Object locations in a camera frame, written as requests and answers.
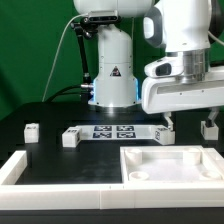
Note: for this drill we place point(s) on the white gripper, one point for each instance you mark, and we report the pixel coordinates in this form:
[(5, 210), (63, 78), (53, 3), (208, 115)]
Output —
[(168, 95)]

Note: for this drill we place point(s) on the white square tabletop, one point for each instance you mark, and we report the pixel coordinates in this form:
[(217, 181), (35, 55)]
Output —
[(182, 164)]

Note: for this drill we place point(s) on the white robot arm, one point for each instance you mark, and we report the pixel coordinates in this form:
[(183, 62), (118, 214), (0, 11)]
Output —
[(155, 52)]

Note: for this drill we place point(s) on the white marker sheet with tags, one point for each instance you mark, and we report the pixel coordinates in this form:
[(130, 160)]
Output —
[(116, 132)]

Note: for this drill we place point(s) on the white U-shaped obstacle fence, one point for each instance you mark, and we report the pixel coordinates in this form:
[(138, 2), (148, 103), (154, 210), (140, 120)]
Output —
[(102, 196)]

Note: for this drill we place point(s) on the grey depth camera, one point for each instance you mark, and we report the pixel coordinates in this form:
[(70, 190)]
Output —
[(102, 17)]

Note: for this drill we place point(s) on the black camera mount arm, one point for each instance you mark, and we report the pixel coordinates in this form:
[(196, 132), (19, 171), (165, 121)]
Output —
[(83, 32)]

